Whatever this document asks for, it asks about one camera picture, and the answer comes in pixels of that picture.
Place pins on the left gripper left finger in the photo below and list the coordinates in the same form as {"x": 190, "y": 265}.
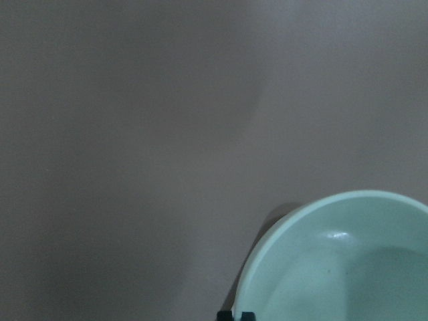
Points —
{"x": 225, "y": 315}

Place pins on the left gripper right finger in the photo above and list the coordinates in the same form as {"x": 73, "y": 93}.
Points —
{"x": 248, "y": 316}

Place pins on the green bowl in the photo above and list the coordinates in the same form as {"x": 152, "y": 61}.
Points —
{"x": 360, "y": 255}

